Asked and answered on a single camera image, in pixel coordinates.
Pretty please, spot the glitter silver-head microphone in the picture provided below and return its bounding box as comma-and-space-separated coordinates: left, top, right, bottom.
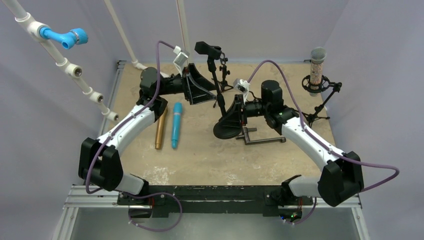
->
309, 47, 327, 90

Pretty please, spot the blue microphone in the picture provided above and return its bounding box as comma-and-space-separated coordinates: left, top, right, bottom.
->
171, 102, 183, 149

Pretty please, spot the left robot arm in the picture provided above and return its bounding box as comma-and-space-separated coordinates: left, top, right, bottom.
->
78, 63, 216, 205

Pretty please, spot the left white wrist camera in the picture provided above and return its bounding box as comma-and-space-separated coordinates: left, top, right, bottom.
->
173, 45, 190, 75

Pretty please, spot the black round-base microphone stand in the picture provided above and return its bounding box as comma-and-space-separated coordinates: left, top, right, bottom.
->
194, 41, 242, 140

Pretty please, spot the gold microphone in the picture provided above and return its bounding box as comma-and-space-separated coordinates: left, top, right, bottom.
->
154, 107, 169, 150

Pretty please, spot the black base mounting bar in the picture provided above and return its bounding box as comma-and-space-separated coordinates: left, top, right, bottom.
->
117, 185, 313, 218

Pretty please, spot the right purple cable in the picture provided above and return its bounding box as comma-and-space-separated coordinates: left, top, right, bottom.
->
246, 59, 401, 194

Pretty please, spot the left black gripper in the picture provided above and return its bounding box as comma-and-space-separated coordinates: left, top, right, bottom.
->
157, 64, 217, 105

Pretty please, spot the white PVC pipe frame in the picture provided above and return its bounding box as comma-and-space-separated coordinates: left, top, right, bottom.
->
2, 0, 186, 122

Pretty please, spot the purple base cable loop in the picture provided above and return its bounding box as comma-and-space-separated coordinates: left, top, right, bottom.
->
115, 190, 184, 233

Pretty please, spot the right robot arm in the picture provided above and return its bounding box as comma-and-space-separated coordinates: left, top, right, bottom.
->
213, 78, 364, 207

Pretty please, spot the dark grey metal pipe fitting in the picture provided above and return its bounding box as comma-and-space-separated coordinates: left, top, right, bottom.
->
235, 127, 286, 145

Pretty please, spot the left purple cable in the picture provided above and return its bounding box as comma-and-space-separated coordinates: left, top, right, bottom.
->
84, 40, 178, 195

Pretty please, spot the black tripod microphone stand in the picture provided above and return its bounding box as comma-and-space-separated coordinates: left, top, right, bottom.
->
217, 51, 234, 93

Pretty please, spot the blue pipe fitting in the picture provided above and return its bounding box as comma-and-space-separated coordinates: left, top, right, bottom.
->
39, 27, 89, 50

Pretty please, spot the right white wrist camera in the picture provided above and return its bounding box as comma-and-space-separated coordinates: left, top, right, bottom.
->
233, 78, 250, 104

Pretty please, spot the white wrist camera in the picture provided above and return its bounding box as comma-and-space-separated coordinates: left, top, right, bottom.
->
233, 78, 250, 104
173, 45, 190, 75

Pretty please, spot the black shock-mount tripod stand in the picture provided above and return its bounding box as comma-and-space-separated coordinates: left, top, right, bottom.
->
299, 74, 343, 128

